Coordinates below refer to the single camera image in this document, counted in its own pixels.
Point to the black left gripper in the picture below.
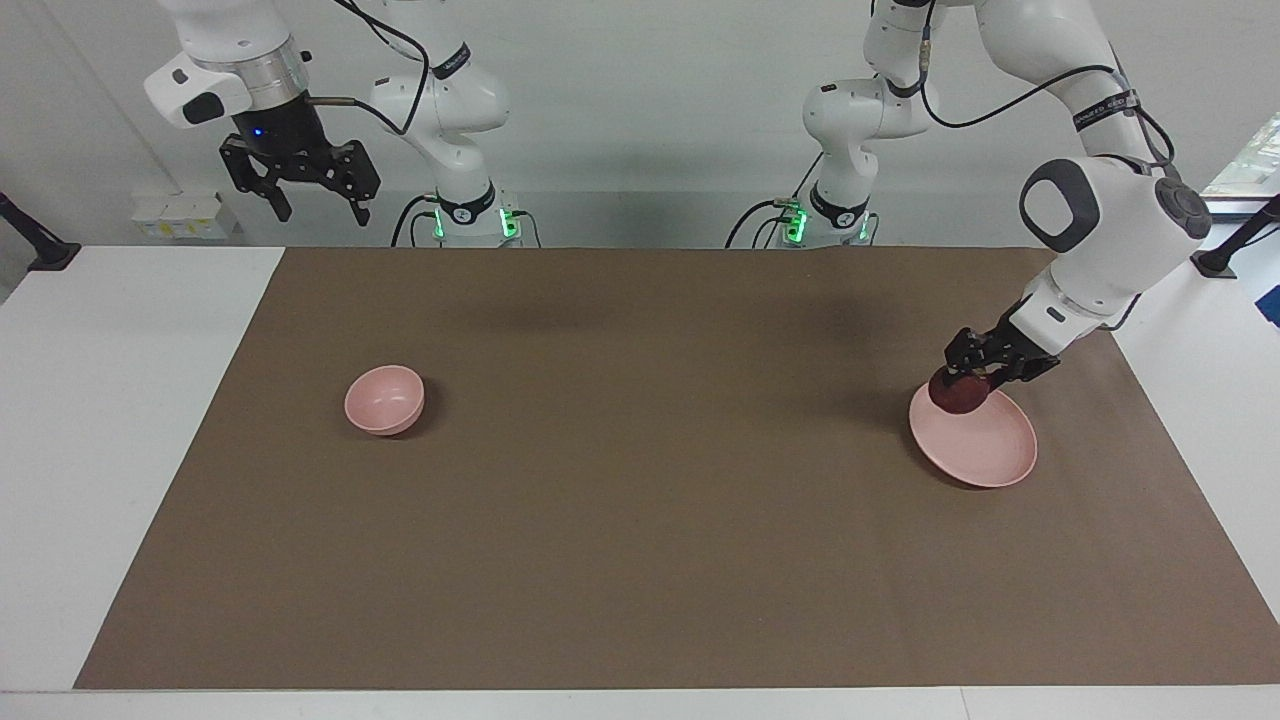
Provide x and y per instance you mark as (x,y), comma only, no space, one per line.
(1015,352)

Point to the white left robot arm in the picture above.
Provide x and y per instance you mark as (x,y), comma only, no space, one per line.
(1100,220)

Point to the pink plate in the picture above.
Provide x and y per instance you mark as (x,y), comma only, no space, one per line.
(985,450)

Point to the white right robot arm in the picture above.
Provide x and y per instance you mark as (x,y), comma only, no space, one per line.
(450,100)

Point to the blue object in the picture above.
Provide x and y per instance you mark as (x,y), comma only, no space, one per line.
(1270,305)

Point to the black camera stand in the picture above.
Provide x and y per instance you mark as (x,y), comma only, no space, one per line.
(1215,264)
(50,256)

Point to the white power socket box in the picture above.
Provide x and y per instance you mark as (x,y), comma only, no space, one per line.
(185,215)

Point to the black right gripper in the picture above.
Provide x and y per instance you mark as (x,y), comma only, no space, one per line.
(290,140)

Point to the pink bowl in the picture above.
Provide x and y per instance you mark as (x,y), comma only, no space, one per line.
(383,402)

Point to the dark red apple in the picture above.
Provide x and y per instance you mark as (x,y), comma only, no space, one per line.
(955,395)

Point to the brown table mat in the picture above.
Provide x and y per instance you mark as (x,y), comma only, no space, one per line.
(640,520)

